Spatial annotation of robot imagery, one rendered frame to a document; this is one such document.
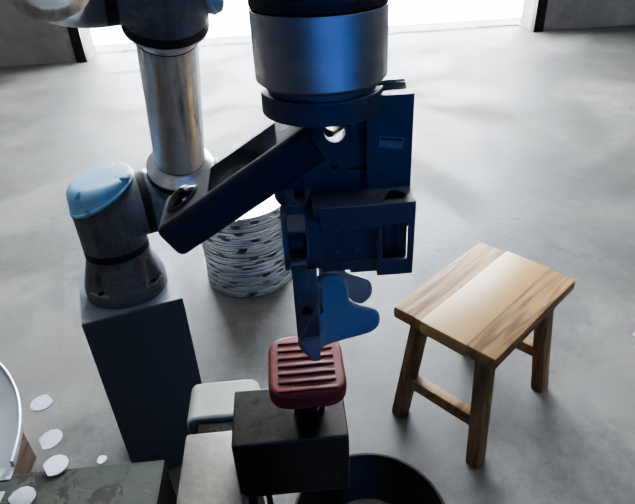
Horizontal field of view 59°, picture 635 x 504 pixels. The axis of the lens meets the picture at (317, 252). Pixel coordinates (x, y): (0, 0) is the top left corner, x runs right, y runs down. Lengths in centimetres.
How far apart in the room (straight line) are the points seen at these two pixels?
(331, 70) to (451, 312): 93
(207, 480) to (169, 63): 53
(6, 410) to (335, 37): 33
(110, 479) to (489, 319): 82
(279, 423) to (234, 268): 127
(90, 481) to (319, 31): 43
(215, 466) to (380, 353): 106
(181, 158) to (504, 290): 73
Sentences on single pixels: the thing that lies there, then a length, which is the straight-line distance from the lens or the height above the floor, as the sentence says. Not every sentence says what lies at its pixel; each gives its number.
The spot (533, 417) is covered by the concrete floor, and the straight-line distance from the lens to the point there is 147.
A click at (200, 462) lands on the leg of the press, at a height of 64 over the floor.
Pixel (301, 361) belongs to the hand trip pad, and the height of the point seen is 76.
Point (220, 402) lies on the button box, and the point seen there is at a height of 63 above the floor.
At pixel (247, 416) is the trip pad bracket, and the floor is 71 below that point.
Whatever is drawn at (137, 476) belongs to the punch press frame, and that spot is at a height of 65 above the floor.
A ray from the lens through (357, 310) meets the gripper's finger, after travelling 39.
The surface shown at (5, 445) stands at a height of 78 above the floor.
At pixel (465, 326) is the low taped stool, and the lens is 116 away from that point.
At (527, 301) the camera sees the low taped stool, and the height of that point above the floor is 33.
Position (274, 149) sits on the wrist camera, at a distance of 33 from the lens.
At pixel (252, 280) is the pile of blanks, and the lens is 174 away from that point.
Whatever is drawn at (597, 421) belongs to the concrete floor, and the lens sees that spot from 151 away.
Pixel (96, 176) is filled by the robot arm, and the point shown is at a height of 68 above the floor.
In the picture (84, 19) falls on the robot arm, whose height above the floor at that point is 96.
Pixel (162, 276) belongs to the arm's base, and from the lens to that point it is 110.
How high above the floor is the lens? 107
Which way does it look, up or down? 33 degrees down
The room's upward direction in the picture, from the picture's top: 3 degrees counter-clockwise
